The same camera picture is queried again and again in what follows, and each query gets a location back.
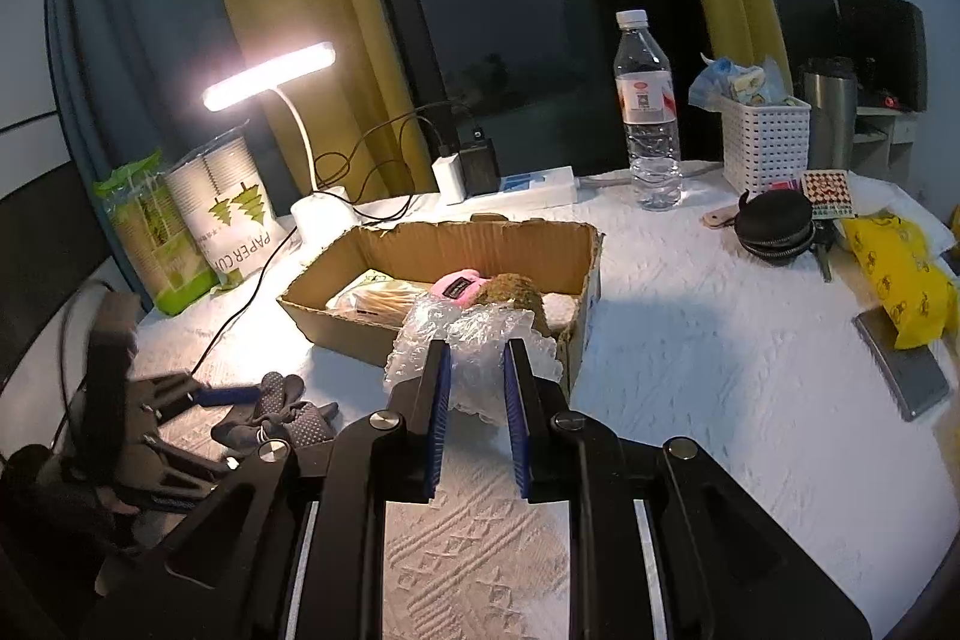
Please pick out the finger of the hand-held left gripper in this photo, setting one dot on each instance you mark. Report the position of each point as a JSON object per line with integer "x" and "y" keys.
{"x": 180, "y": 471}
{"x": 225, "y": 396}

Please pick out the black power adapter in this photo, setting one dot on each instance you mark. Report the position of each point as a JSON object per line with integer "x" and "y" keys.
{"x": 480, "y": 164}

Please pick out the white paper sheet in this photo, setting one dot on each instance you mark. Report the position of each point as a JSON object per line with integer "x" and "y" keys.
{"x": 877, "y": 194}

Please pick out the metal key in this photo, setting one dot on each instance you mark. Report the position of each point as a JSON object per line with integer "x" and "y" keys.
{"x": 823, "y": 254}

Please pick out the clear bubble wrap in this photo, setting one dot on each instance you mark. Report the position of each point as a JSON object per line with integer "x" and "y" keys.
{"x": 480, "y": 340}

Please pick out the black monitor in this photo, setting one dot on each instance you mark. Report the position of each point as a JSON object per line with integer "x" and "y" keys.
{"x": 806, "y": 21}
{"x": 881, "y": 48}

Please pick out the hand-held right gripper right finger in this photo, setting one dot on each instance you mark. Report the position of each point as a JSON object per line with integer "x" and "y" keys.
{"x": 517, "y": 422}

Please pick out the white plastic basket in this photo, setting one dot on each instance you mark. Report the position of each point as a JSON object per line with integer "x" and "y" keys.
{"x": 765, "y": 145}

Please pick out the white paper cup pack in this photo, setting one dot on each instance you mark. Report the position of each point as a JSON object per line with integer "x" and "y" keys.
{"x": 225, "y": 197}

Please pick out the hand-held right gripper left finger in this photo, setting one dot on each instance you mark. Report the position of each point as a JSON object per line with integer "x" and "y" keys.
{"x": 439, "y": 422}

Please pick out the black dotted glove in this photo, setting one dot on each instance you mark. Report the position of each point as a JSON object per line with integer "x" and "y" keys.
{"x": 300, "y": 422}

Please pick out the clear plastic packet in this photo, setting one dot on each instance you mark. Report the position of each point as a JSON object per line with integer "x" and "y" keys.
{"x": 375, "y": 302}

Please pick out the teal curtain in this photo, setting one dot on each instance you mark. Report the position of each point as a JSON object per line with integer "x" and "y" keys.
{"x": 135, "y": 10}

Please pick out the blue snack packet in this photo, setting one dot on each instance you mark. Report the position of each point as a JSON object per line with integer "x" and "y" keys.
{"x": 709, "y": 85}

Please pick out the white power strip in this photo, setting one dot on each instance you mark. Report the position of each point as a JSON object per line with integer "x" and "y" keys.
{"x": 540, "y": 186}

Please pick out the clear water bottle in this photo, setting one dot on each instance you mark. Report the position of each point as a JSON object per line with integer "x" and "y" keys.
{"x": 649, "y": 145}

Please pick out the wooden key tag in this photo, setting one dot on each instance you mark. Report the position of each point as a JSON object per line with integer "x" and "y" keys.
{"x": 721, "y": 218}

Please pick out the green yellow snack packet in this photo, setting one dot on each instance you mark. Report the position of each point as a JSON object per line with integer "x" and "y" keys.
{"x": 757, "y": 84}

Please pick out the steel tumbler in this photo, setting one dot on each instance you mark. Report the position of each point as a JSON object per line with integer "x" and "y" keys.
{"x": 829, "y": 115}

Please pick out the white desk lamp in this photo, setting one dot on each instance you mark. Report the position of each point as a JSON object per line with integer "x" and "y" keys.
{"x": 270, "y": 78}

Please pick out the white textured tablecloth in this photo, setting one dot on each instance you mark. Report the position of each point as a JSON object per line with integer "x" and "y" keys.
{"x": 712, "y": 385}

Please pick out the white charger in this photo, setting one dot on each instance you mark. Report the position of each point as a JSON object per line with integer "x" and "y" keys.
{"x": 448, "y": 179}

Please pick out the white desk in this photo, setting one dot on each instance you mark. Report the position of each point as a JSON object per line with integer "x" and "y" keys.
{"x": 892, "y": 138}

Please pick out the cardboard box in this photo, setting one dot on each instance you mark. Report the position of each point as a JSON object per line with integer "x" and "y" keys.
{"x": 480, "y": 250}

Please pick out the yellow plastic bag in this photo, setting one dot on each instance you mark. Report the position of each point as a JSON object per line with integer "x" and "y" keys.
{"x": 900, "y": 272}

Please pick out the green wrapped paper cup pack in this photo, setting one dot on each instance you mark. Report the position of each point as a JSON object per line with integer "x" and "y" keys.
{"x": 150, "y": 235}

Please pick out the black round zipper pouch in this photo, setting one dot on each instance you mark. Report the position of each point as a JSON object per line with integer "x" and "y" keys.
{"x": 776, "y": 227}

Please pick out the checkered small box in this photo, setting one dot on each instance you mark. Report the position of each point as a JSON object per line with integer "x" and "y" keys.
{"x": 829, "y": 194}

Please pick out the brown plush ball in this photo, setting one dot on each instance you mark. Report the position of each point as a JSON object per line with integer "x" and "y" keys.
{"x": 510, "y": 295}

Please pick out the grey smartphone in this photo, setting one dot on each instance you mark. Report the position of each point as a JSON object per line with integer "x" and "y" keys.
{"x": 904, "y": 370}

